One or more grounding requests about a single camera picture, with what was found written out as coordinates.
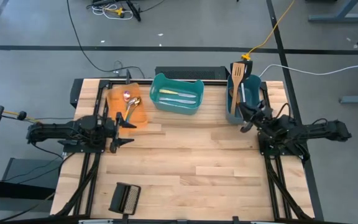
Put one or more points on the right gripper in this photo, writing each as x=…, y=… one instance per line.
x=264, y=116

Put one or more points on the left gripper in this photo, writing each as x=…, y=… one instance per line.
x=109, y=129

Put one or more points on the wooden slotted spatula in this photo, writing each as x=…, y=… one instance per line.
x=238, y=73

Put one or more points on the black slotted spatula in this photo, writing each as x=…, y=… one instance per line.
x=249, y=70

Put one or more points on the silver butter knife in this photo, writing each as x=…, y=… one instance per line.
x=176, y=100

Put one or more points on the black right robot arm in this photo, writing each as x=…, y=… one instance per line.
x=315, y=130

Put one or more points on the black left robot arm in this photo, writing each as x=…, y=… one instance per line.
x=61, y=130

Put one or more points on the blue-grey plastic bin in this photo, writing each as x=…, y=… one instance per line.
x=255, y=90

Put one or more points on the orange translucent plastic tray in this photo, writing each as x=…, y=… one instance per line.
x=117, y=102

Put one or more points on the black clamp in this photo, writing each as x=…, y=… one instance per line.
x=128, y=77

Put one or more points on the teal green plastic bin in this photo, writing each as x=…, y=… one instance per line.
x=185, y=109

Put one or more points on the black power strip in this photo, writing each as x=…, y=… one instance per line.
x=134, y=12

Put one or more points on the grey desk leg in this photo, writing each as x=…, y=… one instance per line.
x=337, y=17

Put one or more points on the black mesh-front camera box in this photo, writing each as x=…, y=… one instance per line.
x=123, y=199

